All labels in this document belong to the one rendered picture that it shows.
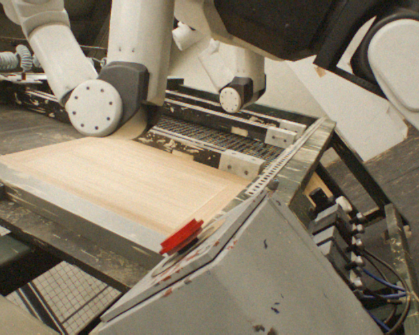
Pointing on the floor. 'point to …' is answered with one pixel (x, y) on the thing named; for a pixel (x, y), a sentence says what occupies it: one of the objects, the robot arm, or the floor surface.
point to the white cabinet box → (352, 108)
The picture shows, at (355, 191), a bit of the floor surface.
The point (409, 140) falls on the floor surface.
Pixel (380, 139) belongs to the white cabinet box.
